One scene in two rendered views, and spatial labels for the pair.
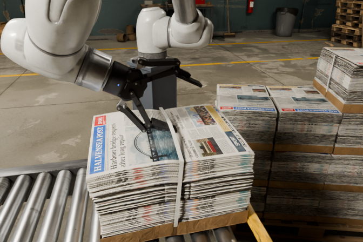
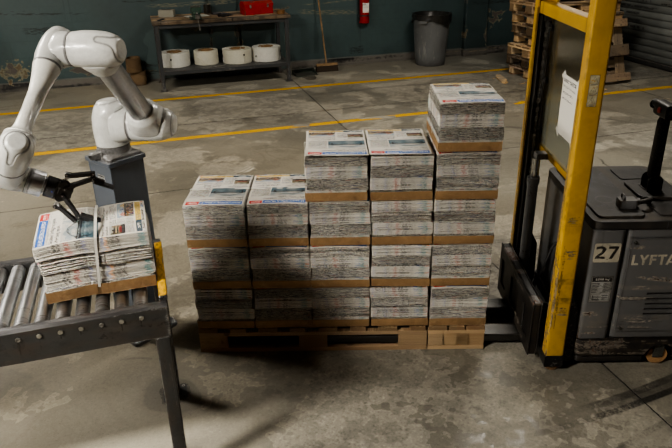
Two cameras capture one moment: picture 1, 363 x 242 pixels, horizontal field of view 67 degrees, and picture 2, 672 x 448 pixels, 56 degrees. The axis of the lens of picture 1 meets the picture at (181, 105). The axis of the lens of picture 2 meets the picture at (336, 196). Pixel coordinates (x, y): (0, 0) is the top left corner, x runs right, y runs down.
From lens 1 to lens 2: 175 cm
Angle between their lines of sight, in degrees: 4
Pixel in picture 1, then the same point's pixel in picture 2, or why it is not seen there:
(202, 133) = (119, 221)
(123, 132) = (61, 224)
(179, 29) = (133, 125)
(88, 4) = (26, 155)
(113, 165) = (49, 242)
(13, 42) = not seen: outside the picture
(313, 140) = (286, 232)
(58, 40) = (12, 171)
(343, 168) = (324, 260)
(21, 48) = not seen: outside the picture
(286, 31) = (432, 55)
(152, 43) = (109, 137)
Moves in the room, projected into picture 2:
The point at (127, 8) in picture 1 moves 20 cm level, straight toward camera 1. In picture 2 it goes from (127, 24) to (126, 26)
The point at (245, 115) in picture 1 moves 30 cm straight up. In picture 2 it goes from (211, 210) to (204, 149)
